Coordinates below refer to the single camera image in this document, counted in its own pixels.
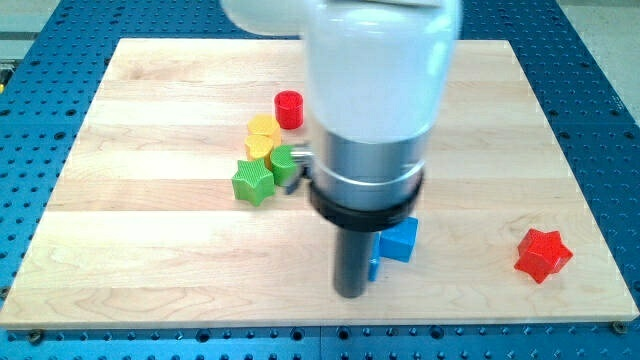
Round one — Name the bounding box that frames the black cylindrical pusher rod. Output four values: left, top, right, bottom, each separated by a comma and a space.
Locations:
333, 228, 376, 298

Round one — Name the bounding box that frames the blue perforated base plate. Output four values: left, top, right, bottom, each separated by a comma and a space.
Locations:
1, 0, 639, 359

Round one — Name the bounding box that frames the yellow heart block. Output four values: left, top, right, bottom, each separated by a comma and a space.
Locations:
244, 134, 274, 169

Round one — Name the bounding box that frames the red star block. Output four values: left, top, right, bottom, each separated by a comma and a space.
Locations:
514, 228, 574, 284

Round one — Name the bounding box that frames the green cylinder block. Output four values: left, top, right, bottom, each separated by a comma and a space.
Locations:
270, 145, 299, 187

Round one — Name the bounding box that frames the red cylinder block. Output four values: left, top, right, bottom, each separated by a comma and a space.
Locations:
274, 90, 303, 130

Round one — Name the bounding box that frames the wooden board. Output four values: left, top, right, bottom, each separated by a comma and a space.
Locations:
1, 38, 638, 330

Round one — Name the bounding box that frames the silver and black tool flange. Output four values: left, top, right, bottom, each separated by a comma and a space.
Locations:
289, 121, 430, 232

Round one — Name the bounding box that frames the yellow rounded block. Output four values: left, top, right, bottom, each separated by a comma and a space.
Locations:
247, 114, 282, 147

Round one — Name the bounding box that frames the green star block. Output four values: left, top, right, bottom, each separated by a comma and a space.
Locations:
231, 159, 275, 206

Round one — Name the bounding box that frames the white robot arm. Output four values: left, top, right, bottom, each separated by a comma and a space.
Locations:
222, 0, 462, 298

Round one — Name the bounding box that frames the blue cube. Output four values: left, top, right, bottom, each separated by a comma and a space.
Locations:
379, 217, 419, 263

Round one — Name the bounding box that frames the blue flat block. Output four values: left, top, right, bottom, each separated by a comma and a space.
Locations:
368, 232, 381, 282

